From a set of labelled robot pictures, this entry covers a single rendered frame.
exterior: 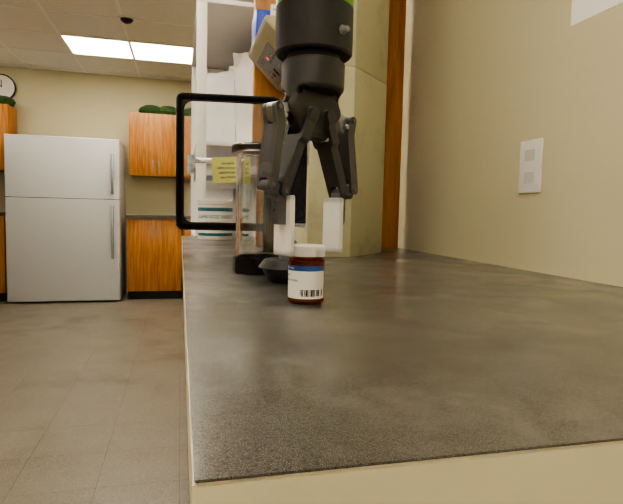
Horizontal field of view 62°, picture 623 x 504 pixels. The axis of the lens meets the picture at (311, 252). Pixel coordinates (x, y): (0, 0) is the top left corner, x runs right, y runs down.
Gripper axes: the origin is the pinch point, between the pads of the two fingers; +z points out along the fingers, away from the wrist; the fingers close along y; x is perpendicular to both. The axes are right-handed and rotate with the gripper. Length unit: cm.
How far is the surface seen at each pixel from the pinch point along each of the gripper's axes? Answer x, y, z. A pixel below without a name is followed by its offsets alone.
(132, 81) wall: -572, -249, -154
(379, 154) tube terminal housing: -45, -70, -18
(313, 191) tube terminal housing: -46, -46, -7
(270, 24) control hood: -52, -36, -46
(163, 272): -504, -254, 73
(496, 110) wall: -15, -76, -28
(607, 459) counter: 38.2, 15.8, 9.6
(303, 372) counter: 20.4, 20.0, 8.6
